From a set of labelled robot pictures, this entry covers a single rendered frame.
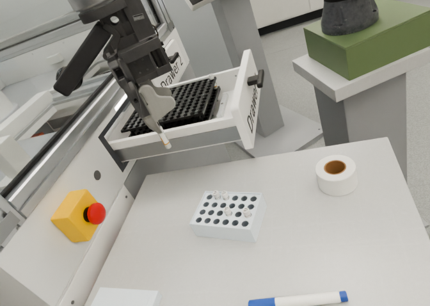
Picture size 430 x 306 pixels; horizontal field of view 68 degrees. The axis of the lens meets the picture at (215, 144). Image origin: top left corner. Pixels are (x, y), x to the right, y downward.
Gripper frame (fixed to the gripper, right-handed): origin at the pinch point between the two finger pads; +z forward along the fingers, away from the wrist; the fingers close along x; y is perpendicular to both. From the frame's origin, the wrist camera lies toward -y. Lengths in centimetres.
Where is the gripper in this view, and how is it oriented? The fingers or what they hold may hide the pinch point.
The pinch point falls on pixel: (152, 126)
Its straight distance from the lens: 55.5
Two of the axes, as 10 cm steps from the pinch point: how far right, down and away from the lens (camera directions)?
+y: 9.1, -4.2, 0.3
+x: -2.6, -4.9, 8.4
